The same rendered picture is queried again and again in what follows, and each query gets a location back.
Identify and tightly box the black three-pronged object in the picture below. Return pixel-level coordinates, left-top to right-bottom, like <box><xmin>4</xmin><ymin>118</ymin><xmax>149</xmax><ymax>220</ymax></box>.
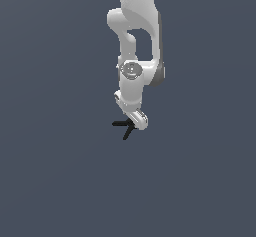
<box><xmin>111</xmin><ymin>118</ymin><xmax>137</xmax><ymax>141</ymax></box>

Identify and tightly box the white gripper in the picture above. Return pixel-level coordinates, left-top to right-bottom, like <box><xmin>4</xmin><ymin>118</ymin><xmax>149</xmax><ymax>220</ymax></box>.
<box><xmin>113</xmin><ymin>90</ymin><xmax>150</xmax><ymax>131</ymax></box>

